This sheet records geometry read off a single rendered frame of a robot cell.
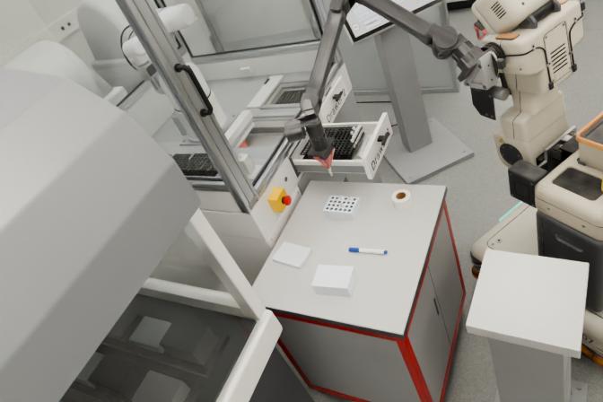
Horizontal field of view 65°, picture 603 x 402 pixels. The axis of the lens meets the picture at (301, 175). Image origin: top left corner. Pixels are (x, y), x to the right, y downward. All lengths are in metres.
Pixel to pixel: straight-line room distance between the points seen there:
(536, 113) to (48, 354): 1.59
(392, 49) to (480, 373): 1.69
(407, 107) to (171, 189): 2.11
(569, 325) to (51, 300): 1.22
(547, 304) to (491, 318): 0.15
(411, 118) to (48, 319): 2.47
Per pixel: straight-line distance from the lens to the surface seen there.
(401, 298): 1.55
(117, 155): 1.05
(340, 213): 1.81
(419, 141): 3.17
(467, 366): 2.27
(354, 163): 1.85
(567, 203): 1.69
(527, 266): 1.58
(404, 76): 2.90
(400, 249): 1.67
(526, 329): 1.46
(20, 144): 1.05
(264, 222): 1.83
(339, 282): 1.58
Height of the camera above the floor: 2.02
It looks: 37 degrees down
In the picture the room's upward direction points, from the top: 25 degrees counter-clockwise
